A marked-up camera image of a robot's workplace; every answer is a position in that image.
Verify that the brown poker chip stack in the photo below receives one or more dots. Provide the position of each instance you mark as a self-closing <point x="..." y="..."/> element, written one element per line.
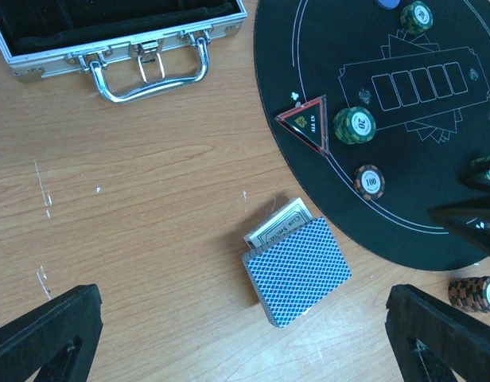
<point x="472" y="295"/>

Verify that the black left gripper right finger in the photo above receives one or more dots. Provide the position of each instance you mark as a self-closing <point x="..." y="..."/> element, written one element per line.
<point x="433" y="341"/>

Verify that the white playing card box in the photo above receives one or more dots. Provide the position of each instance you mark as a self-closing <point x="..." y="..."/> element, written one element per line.
<point x="288" y="218"/>

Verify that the single brown chip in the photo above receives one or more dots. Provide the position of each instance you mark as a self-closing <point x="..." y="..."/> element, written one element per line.
<point x="369" y="182"/>

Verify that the purple small blind button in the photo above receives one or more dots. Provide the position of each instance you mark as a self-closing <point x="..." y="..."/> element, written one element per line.
<point x="388" y="4"/>

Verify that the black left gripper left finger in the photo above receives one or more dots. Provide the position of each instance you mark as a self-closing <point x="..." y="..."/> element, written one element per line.
<point x="56" y="341"/>

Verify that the blue-backed card deck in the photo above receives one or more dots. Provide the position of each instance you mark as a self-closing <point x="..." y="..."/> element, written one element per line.
<point x="292" y="273"/>

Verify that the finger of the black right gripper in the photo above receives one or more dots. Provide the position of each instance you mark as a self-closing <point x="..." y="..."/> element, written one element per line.
<point x="469" y="220"/>
<point x="464" y="177"/>

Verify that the black round poker mat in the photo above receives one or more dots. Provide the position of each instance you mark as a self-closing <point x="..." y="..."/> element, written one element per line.
<point x="429" y="95"/>

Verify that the aluminium poker chip case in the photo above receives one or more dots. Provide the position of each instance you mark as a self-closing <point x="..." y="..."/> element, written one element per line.
<point x="41" y="39"/>

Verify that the red triangular all-in marker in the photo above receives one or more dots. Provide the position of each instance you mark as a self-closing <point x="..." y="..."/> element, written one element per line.
<point x="309" y="122"/>

